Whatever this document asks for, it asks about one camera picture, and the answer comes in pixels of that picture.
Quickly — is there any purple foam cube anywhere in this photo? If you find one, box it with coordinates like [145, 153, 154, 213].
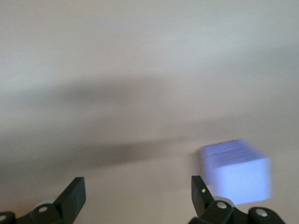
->
[199, 139, 273, 206]

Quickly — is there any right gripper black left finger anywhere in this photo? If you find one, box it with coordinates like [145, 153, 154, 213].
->
[0, 176, 87, 224]

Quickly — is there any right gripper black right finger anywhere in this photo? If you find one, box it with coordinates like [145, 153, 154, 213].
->
[188, 175, 287, 224]

